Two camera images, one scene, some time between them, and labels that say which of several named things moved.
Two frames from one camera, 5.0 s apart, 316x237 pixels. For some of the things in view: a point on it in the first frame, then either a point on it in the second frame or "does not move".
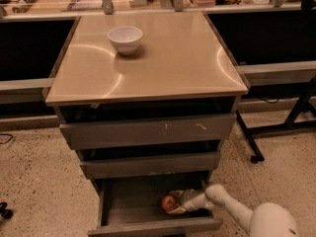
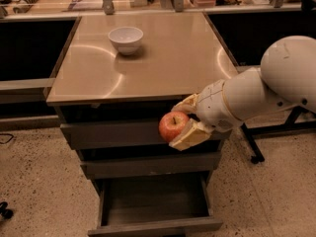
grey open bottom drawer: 132,207 does not move
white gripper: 187,197 to 213,107
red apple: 168,202 to 170,123
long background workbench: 269,29 does not move
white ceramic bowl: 126,39 does not move
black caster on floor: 6,213 does not move
